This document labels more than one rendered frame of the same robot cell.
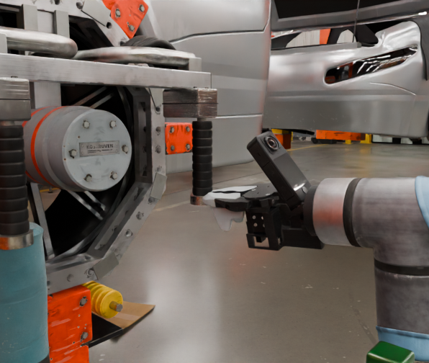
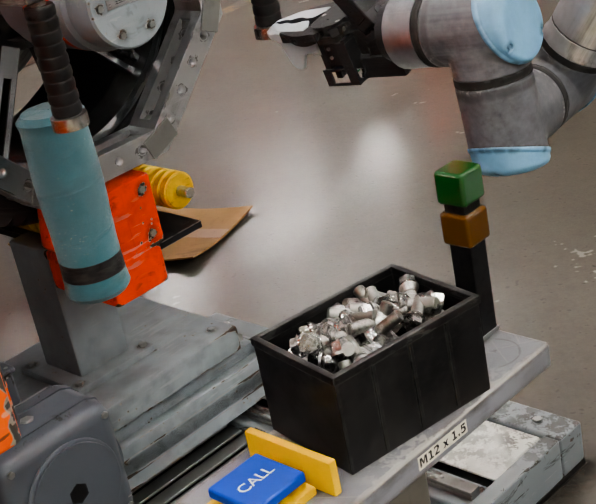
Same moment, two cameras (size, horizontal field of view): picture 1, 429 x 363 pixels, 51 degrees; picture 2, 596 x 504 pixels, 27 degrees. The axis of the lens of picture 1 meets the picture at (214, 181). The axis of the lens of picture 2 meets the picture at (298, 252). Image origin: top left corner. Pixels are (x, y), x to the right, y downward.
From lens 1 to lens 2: 0.89 m
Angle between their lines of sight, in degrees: 17
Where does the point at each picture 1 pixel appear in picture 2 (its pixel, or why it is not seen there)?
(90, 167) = (122, 21)
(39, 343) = (109, 235)
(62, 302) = (117, 194)
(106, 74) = not seen: outside the picture
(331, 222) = (401, 46)
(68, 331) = (132, 229)
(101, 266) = (154, 141)
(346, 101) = not seen: outside the picture
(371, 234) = (440, 53)
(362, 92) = not seen: outside the picture
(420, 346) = (500, 160)
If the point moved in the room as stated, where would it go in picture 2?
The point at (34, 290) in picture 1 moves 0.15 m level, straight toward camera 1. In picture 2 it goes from (92, 176) to (118, 212)
